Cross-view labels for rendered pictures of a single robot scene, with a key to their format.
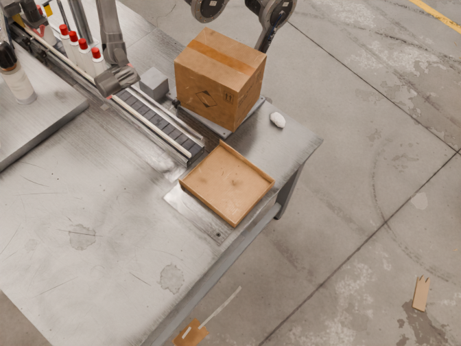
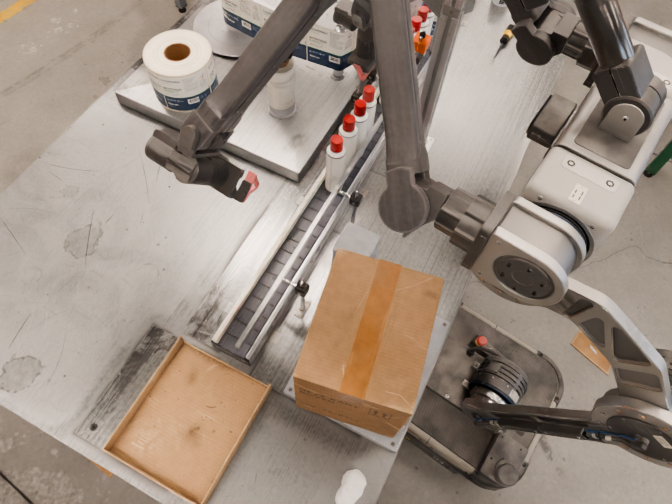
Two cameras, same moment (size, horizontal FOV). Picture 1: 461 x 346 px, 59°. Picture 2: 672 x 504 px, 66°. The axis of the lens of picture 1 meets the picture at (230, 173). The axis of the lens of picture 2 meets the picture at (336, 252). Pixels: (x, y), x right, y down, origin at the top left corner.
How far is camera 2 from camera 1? 1.12 m
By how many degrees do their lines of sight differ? 36
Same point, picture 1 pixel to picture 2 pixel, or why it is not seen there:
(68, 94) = (300, 149)
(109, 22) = (221, 94)
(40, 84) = (307, 114)
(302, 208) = not seen: outside the picture
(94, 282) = (17, 275)
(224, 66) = (351, 335)
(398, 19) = not seen: outside the picture
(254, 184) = (196, 470)
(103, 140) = (242, 218)
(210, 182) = (190, 391)
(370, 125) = not seen: outside the picture
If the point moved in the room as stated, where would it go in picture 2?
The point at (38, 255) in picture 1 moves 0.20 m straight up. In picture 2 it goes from (55, 203) to (22, 160)
